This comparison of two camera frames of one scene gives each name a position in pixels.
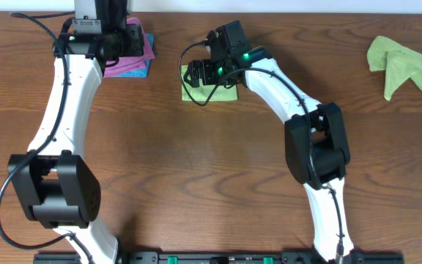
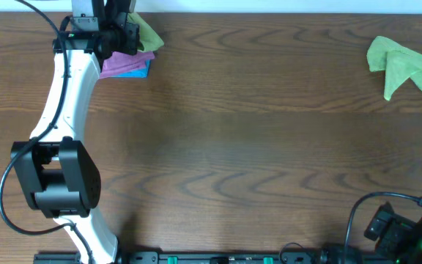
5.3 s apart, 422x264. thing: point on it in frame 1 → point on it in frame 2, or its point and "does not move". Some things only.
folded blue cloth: (143, 73) does not move
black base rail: (216, 257) does not move
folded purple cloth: (132, 62) does not move
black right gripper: (199, 73) → (376, 225)
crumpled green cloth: (401, 64) does not move
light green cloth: (202, 92) → (149, 40)
